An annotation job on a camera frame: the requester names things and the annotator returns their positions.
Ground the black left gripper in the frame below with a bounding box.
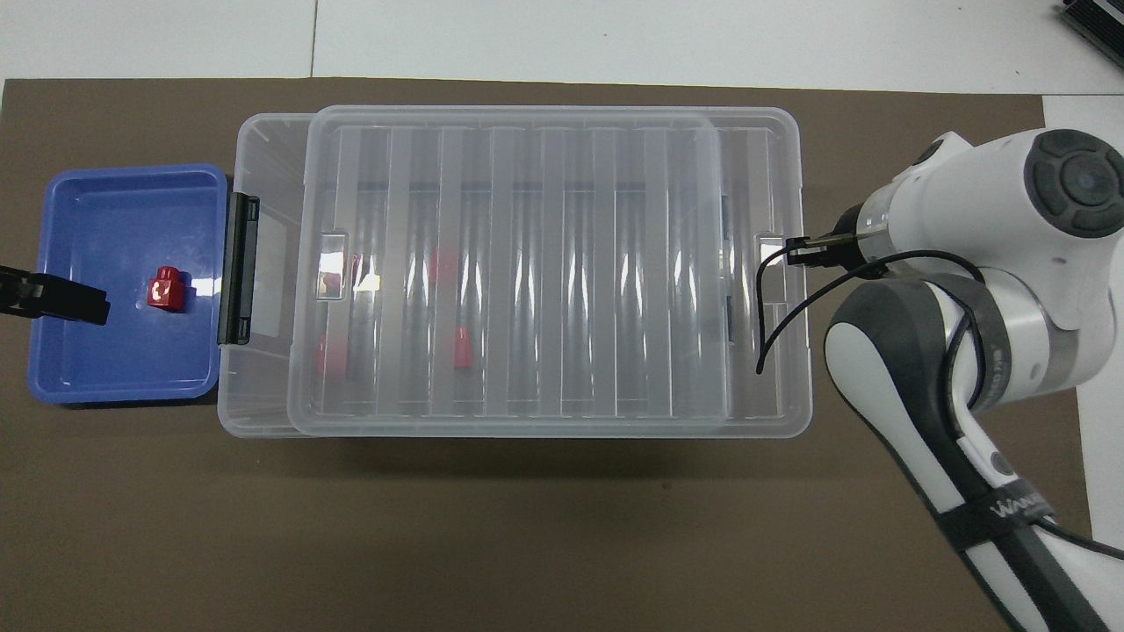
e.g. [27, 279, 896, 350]
[0, 266, 111, 327]

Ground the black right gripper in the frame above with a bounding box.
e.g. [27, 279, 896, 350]
[785, 204, 884, 283]

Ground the clear ribbed plastic lid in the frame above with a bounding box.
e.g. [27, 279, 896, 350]
[288, 105, 814, 440]

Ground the blue plastic tray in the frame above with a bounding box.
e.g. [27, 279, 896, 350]
[28, 164, 229, 406]

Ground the clear plastic storage box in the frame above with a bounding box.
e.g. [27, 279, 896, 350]
[217, 112, 813, 438]

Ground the black ribbed device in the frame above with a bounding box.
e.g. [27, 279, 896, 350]
[1058, 0, 1124, 47]

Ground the brown table mat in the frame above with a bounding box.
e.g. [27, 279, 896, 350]
[0, 77, 1104, 632]

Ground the black box latch handle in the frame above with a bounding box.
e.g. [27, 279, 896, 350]
[217, 193, 261, 346]

